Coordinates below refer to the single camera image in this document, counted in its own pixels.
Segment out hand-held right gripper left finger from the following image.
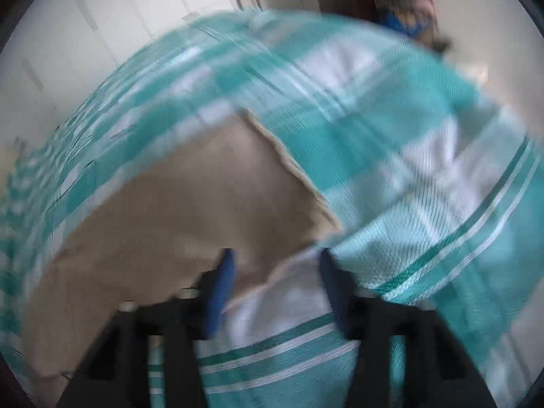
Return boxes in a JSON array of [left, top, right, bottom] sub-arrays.
[[55, 248, 237, 408]]

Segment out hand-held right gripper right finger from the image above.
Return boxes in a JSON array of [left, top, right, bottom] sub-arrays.
[[319, 248, 499, 408]]

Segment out beige pants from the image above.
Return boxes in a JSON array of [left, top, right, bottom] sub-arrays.
[[20, 113, 346, 380]]

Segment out teal white checkered blanket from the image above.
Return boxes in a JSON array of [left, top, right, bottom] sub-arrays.
[[0, 8, 544, 408]]

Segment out white wardrobe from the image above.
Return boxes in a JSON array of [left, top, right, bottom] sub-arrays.
[[0, 0, 264, 154]]

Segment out pile of dark clothes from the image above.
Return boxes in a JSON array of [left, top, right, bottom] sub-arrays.
[[372, 0, 452, 54]]

